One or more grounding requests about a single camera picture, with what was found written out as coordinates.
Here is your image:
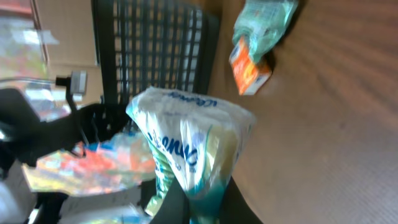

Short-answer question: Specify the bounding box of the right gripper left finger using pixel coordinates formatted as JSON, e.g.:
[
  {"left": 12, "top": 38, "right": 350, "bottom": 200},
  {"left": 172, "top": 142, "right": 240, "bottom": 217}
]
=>
[{"left": 150, "top": 178, "right": 190, "bottom": 224}]

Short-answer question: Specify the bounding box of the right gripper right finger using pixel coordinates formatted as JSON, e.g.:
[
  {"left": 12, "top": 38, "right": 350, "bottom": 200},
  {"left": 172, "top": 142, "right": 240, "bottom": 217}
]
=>
[{"left": 219, "top": 178, "right": 263, "bottom": 224}]

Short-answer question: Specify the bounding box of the teal Kleenex tissue pack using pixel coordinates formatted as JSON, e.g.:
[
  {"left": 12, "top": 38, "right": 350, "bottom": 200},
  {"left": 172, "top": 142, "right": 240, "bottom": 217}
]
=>
[{"left": 126, "top": 87, "right": 256, "bottom": 223}]

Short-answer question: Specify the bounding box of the orange tissue pack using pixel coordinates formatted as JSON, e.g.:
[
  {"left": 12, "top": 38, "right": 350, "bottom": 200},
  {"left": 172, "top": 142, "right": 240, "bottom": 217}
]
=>
[{"left": 229, "top": 37, "right": 272, "bottom": 96}]

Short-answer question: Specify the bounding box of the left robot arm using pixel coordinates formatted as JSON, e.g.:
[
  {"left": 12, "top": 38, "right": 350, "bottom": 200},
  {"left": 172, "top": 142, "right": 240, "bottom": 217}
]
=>
[{"left": 1, "top": 88, "right": 129, "bottom": 223}]

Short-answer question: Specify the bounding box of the grey plastic basket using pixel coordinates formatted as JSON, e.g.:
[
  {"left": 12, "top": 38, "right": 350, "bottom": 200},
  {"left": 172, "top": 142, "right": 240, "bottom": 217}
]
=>
[{"left": 91, "top": 0, "right": 220, "bottom": 104}]

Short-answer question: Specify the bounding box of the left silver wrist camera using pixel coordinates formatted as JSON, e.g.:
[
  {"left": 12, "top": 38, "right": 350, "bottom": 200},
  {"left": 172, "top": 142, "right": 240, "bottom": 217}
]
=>
[{"left": 55, "top": 70, "right": 88, "bottom": 95}]

